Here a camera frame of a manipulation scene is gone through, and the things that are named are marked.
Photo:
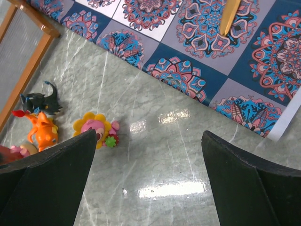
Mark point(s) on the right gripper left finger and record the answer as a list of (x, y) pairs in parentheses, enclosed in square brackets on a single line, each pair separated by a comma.
[(45, 189)]

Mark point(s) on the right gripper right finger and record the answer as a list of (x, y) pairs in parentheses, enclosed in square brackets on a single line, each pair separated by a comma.
[(249, 190)]

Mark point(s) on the pink bear donut toy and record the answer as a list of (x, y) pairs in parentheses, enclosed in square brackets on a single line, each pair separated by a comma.
[(15, 153)]

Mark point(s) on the pink bear sunflower toy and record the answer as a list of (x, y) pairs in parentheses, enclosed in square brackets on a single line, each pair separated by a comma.
[(106, 132)]

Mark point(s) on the orange wooden acrylic shelf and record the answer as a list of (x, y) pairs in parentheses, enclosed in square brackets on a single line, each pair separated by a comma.
[(25, 36)]

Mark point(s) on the orange dragon toy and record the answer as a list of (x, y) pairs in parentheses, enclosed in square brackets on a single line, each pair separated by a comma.
[(43, 128)]

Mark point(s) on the black dragon toy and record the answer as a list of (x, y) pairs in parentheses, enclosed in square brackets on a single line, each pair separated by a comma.
[(37, 102)]

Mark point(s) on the patterned blue placemat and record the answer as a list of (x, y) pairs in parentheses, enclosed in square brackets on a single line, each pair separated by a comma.
[(252, 74)]

